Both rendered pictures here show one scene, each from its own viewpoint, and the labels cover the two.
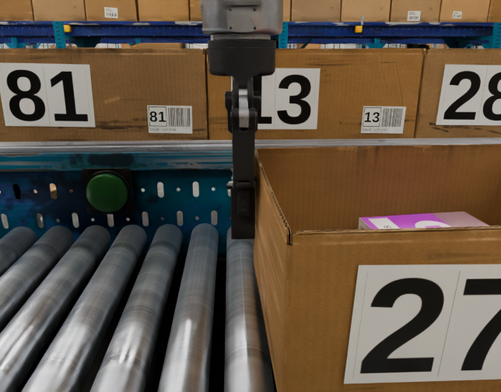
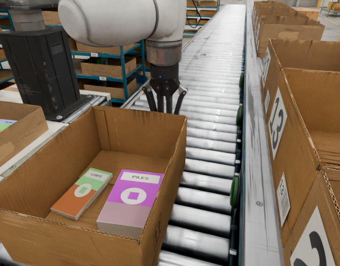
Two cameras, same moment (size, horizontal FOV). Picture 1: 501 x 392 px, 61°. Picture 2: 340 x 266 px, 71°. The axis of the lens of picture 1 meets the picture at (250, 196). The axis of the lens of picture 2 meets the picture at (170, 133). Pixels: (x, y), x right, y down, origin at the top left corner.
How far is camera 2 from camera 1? 0.92 m
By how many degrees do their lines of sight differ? 94
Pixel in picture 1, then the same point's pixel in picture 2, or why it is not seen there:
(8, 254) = (216, 113)
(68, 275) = (192, 123)
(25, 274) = (197, 116)
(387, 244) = (79, 119)
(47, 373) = not seen: hidden behind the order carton
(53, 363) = not seen: hidden behind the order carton
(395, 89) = (295, 181)
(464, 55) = (332, 221)
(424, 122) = (290, 243)
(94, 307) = not seen: hidden behind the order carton
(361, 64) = (294, 134)
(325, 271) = (89, 119)
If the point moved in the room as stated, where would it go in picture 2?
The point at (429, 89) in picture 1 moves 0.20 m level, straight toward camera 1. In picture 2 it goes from (303, 216) to (180, 154)
